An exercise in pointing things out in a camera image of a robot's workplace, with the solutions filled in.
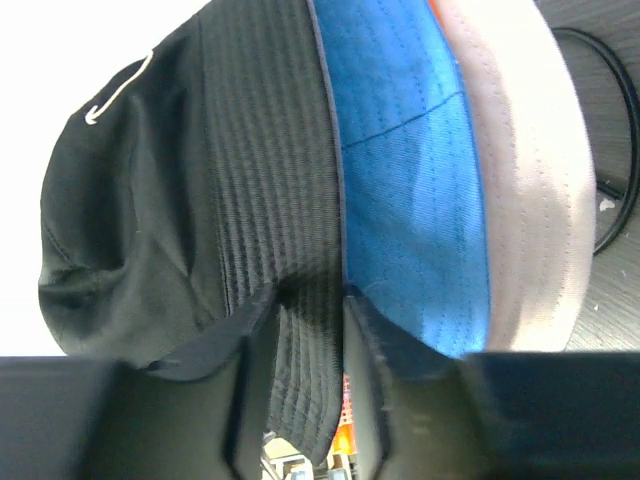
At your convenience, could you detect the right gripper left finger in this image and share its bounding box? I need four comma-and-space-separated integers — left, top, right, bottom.
1, 285, 278, 479

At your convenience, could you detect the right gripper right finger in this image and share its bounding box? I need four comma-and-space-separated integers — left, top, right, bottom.
344, 294, 639, 479

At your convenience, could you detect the blue cloth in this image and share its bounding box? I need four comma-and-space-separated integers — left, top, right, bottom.
315, 0, 491, 357

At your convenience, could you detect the black bucket hat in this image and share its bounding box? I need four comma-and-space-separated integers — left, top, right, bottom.
38, 1, 343, 463

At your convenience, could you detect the beige bucket hat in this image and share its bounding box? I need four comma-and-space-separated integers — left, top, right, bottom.
436, 0, 596, 351

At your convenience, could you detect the black wire hat stand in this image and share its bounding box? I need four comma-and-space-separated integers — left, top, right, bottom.
552, 27, 639, 255

